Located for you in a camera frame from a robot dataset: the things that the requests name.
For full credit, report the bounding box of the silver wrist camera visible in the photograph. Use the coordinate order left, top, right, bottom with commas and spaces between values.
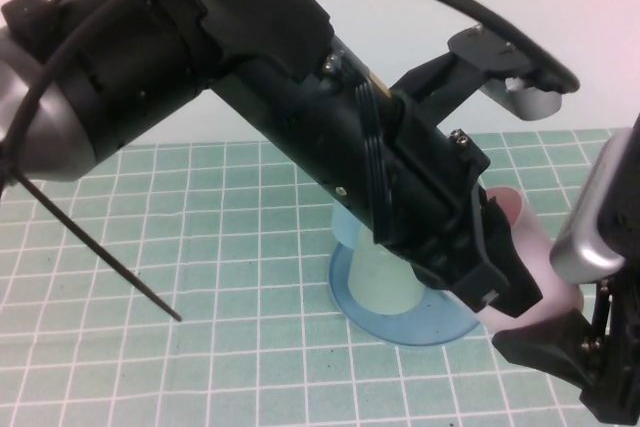
479, 71, 564, 122
549, 114, 640, 284

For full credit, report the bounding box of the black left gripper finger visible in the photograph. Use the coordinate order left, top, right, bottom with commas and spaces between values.
482, 194, 545, 319

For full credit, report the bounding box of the pink plastic cup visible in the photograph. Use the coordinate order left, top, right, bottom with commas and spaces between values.
477, 186, 586, 336

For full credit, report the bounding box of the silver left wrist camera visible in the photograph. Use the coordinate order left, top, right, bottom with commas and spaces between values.
479, 71, 564, 122

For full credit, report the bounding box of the green checkered tablecloth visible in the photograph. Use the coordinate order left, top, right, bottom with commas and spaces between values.
0, 127, 640, 427

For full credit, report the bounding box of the blue cup stand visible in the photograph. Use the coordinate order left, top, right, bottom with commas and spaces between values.
327, 201, 481, 348

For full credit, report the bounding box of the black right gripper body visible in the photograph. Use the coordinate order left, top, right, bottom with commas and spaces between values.
579, 271, 640, 423

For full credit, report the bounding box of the green plastic cup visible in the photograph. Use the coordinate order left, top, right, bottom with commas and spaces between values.
349, 236, 426, 317

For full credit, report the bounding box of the black cable tie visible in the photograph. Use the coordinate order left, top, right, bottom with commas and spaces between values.
0, 144, 182, 322

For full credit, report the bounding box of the light blue plastic cup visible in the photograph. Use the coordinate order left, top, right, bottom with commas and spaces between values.
331, 200, 374, 251

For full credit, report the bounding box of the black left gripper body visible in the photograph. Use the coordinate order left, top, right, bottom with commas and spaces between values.
384, 111, 506, 313

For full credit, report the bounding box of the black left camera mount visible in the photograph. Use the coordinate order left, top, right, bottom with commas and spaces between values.
392, 26, 539, 123

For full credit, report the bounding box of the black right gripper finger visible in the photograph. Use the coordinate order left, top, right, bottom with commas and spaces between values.
492, 309, 595, 392

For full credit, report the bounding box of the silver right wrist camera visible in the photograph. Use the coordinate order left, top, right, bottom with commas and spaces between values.
549, 114, 640, 284

